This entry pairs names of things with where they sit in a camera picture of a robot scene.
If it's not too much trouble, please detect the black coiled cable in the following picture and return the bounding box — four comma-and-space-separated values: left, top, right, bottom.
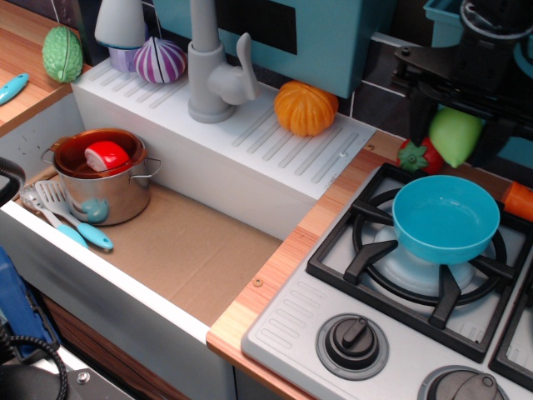
0, 320, 68, 400

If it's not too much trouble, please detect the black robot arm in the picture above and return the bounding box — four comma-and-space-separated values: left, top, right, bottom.
393, 1, 532, 165

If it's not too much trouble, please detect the grey cone toy bottle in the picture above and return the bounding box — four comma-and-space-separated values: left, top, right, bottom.
94, 0, 147, 73

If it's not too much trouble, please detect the orange toy carrot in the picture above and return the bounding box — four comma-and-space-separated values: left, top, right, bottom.
503, 182, 533, 222

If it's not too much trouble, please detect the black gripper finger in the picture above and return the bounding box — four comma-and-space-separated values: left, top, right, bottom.
470, 119, 519, 167
409, 83, 437, 146

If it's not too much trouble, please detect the green bumpy toy vegetable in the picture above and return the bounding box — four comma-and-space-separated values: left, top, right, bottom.
42, 26, 83, 83

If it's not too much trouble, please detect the stainless steel pot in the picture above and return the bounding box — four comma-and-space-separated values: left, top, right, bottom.
42, 129, 162, 226

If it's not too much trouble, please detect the orange toy pumpkin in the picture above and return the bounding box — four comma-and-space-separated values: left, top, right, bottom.
274, 81, 339, 137

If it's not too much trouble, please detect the red white toy radish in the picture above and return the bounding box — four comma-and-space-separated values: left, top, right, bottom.
84, 141, 130, 172

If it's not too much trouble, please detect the grey slotted spatula blue handle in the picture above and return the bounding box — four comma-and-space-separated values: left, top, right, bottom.
34, 180, 114, 251

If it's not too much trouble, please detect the black stove grate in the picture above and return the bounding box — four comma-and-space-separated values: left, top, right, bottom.
306, 163, 532, 363
489, 268, 532, 391

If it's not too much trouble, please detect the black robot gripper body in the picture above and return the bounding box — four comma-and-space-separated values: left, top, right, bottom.
393, 32, 532, 138

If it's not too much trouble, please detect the white sink drainboard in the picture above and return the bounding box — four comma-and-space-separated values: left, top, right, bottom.
72, 61, 374, 239

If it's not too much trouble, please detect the turquoise plastic bowl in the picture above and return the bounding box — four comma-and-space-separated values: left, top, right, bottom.
391, 175, 501, 265

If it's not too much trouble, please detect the turquoise box centre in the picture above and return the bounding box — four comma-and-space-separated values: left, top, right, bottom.
152, 0, 399, 100

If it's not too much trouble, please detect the red toy tomato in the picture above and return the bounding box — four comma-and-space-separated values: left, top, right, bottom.
396, 137, 444, 175

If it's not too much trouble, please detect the green toy pear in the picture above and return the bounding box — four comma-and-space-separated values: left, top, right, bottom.
428, 107, 484, 168

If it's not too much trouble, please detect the grey spoon blue handle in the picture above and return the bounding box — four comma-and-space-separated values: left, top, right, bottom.
20, 185, 88, 248

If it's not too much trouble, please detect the grey stove knob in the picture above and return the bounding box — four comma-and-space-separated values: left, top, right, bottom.
417, 365, 509, 400
316, 313, 390, 381

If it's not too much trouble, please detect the turquoise utensil handle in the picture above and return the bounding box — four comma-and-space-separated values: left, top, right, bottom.
0, 73, 29, 105

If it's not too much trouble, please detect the brown translucent bowl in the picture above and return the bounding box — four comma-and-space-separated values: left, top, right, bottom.
49, 128, 147, 179

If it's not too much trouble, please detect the grey toy faucet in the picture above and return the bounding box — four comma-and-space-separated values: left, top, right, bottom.
188, 1, 260, 123

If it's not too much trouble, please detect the purple striped toy onion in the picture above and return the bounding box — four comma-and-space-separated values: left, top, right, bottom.
134, 37, 187, 83

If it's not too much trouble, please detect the blue clamp device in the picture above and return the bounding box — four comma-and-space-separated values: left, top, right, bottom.
1, 248, 60, 350

